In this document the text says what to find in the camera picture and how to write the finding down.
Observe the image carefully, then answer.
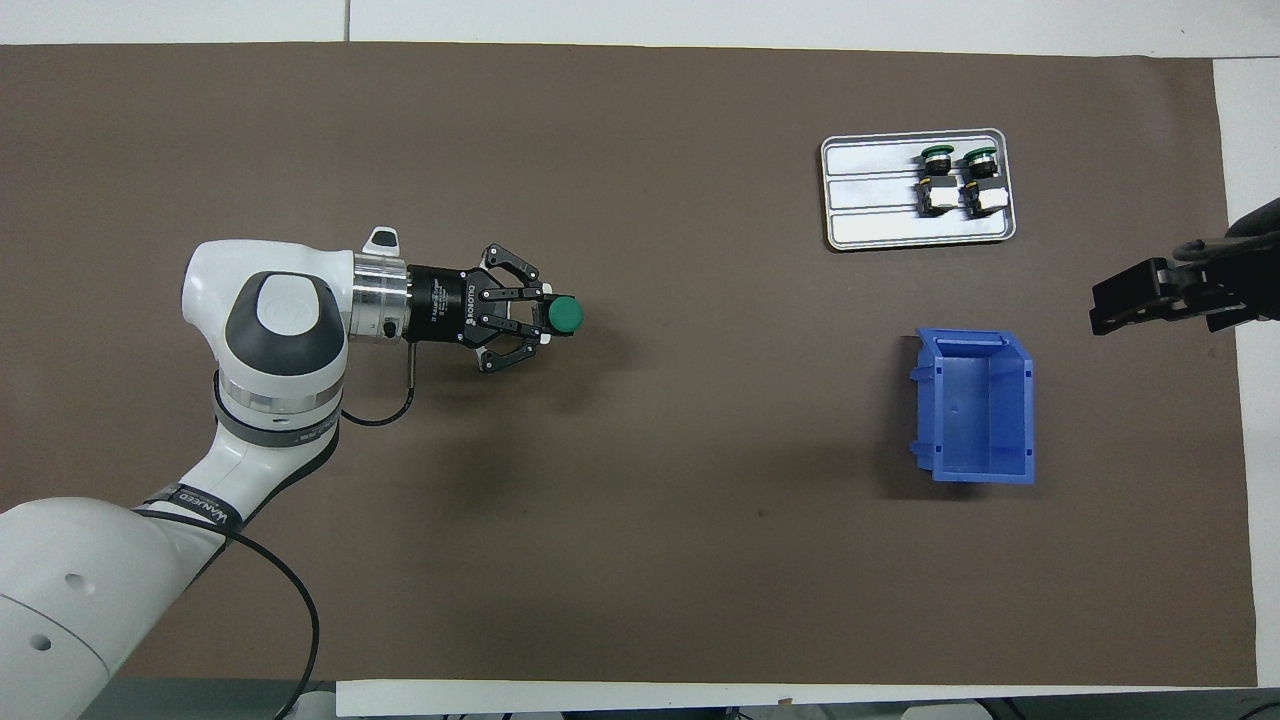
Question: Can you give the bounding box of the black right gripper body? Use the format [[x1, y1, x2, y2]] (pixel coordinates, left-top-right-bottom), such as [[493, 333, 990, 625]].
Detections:
[[1187, 198, 1280, 321]]

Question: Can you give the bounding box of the green push button switch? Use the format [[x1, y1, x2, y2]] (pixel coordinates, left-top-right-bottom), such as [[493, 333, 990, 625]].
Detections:
[[960, 145, 1009, 218], [540, 293, 586, 338], [915, 144, 959, 217]]

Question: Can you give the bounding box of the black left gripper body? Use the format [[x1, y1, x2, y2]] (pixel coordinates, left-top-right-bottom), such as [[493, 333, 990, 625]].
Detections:
[[405, 262, 486, 347]]

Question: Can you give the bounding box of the brown paper table mat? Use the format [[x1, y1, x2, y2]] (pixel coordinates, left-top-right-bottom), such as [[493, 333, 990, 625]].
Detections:
[[0, 40, 1259, 689]]

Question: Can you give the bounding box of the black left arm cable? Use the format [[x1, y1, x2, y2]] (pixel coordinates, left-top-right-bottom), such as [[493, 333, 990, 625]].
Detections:
[[135, 340, 416, 720]]

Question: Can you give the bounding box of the blue plastic storage bin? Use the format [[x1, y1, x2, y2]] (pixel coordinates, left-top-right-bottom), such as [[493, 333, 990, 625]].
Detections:
[[908, 327, 1037, 486]]

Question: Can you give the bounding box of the silver metal tray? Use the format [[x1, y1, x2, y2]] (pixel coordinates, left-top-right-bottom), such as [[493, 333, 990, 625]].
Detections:
[[820, 127, 1018, 253]]

